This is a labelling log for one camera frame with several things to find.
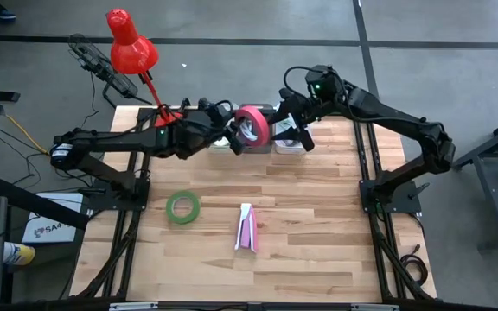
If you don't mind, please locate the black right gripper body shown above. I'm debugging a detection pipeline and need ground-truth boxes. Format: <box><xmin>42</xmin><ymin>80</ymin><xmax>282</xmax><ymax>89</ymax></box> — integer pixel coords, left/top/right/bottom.
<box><xmin>273</xmin><ymin>87</ymin><xmax>320</xmax><ymax>129</ymax></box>

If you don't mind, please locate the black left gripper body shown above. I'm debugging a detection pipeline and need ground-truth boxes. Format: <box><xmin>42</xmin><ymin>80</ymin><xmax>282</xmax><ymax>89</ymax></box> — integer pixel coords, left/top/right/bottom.
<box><xmin>201</xmin><ymin>112</ymin><xmax>244</xmax><ymax>146</ymax></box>

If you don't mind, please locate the pink tape roll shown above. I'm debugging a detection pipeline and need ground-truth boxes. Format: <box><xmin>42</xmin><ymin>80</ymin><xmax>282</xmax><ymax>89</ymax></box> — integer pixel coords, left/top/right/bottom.
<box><xmin>233</xmin><ymin>105</ymin><xmax>272</xmax><ymax>149</ymax></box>

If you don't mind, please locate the white and pink stapler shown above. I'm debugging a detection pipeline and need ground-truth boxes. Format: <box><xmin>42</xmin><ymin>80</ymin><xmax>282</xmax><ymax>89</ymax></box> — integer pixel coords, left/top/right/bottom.
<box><xmin>233</xmin><ymin>202</ymin><xmax>259</xmax><ymax>254</ymax></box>

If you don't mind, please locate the green tape roll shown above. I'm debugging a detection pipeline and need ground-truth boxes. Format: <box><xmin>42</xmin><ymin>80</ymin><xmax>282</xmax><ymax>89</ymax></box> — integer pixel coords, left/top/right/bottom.
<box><xmin>164</xmin><ymin>189</ymin><xmax>202</xmax><ymax>226</ymax></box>

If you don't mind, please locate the white plastic storage bin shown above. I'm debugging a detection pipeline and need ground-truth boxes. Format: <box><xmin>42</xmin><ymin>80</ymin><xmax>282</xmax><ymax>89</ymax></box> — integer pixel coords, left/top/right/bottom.
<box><xmin>207</xmin><ymin>134</ymin><xmax>236</xmax><ymax>153</ymax></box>
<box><xmin>272</xmin><ymin>102</ymin><xmax>314</xmax><ymax>156</ymax></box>

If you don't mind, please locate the grey plastic storage bin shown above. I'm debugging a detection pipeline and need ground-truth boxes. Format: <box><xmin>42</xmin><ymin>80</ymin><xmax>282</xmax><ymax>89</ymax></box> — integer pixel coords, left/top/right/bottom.
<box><xmin>239</xmin><ymin>102</ymin><xmax>277</xmax><ymax>156</ymax></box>

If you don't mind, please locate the red desk lamp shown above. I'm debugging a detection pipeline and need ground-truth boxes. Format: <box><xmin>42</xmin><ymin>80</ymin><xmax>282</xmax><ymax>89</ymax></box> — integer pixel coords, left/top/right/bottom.
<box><xmin>105</xmin><ymin>7</ymin><xmax>184</xmax><ymax>129</ymax></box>

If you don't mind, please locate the white cardboard box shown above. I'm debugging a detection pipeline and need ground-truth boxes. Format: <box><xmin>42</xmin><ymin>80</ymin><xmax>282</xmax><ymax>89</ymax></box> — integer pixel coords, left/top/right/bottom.
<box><xmin>21</xmin><ymin>191</ymin><xmax>85</xmax><ymax>244</ymax></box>

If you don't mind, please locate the black diagonal beam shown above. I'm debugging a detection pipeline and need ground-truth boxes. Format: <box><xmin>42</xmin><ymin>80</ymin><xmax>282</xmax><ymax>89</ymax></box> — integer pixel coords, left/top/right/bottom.
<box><xmin>0</xmin><ymin>175</ymin><xmax>91</xmax><ymax>231</ymax></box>

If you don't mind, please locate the yellow can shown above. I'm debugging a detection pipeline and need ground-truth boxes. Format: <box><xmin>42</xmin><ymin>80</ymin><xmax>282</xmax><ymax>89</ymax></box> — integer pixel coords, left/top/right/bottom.
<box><xmin>2</xmin><ymin>241</ymin><xmax>37</xmax><ymax>266</ymax></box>

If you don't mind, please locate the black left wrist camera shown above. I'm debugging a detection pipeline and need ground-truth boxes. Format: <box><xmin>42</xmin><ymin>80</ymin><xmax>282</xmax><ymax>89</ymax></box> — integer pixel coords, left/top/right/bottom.
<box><xmin>196</xmin><ymin>97</ymin><xmax>223</xmax><ymax>116</ymax></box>

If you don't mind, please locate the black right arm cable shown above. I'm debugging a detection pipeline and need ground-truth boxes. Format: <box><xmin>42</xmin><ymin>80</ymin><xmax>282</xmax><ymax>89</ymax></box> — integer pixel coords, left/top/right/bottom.
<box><xmin>282</xmin><ymin>65</ymin><xmax>316</xmax><ymax>92</ymax></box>

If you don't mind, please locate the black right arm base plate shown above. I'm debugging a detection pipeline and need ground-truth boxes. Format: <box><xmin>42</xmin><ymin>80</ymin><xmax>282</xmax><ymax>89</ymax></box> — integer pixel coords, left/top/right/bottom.
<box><xmin>358</xmin><ymin>178</ymin><xmax>424</xmax><ymax>215</ymax></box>

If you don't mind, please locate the black wire floor stand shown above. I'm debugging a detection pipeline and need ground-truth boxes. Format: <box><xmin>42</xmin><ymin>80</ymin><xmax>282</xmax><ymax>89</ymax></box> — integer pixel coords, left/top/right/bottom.
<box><xmin>67</xmin><ymin>33</ymin><xmax>141</xmax><ymax>109</ymax></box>

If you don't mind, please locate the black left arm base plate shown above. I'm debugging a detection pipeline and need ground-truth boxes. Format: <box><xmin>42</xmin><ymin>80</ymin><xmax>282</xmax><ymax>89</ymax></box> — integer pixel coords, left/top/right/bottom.
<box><xmin>85</xmin><ymin>175</ymin><xmax>151</xmax><ymax>213</ymax></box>

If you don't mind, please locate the black aluminium frame rail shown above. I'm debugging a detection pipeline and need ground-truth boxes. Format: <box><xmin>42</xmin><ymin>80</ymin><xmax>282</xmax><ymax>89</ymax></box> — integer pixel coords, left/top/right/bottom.
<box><xmin>0</xmin><ymin>296</ymin><xmax>498</xmax><ymax>311</ymax></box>
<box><xmin>101</xmin><ymin>146</ymin><xmax>140</xmax><ymax>300</ymax></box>
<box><xmin>365</xmin><ymin>123</ymin><xmax>410</xmax><ymax>300</ymax></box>
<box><xmin>352</xmin><ymin>120</ymin><xmax>395</xmax><ymax>300</ymax></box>
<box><xmin>118</xmin><ymin>107</ymin><xmax>151</xmax><ymax>300</ymax></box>

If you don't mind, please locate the coiled black cable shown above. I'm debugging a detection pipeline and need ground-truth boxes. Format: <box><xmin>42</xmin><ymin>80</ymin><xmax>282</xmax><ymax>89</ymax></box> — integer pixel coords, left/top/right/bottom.
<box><xmin>399</xmin><ymin>243</ymin><xmax>431</xmax><ymax>287</ymax></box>

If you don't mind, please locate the silver rail bracket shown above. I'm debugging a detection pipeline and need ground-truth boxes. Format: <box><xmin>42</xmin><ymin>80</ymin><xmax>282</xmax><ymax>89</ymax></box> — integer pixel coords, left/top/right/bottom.
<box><xmin>350</xmin><ymin>302</ymin><xmax>401</xmax><ymax>311</ymax></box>
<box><xmin>108</xmin><ymin>301</ymin><xmax>160</xmax><ymax>311</ymax></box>

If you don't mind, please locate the black diagonal frame brace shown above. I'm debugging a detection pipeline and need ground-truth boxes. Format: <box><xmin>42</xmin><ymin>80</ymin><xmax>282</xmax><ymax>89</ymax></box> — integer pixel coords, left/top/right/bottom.
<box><xmin>376</xmin><ymin>232</ymin><xmax>434</xmax><ymax>301</ymax></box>
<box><xmin>73</xmin><ymin>219</ymin><xmax>141</xmax><ymax>300</ymax></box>

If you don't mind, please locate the yellow cable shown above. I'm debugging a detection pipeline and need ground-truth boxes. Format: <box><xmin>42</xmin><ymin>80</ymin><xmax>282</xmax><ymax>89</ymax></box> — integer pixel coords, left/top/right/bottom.
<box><xmin>4</xmin><ymin>113</ymin><xmax>52</xmax><ymax>156</ymax></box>

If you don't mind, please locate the black side table frame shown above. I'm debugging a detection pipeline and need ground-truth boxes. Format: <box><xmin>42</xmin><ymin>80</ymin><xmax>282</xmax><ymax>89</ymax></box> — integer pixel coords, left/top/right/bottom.
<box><xmin>451</xmin><ymin>110</ymin><xmax>498</xmax><ymax>251</ymax></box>

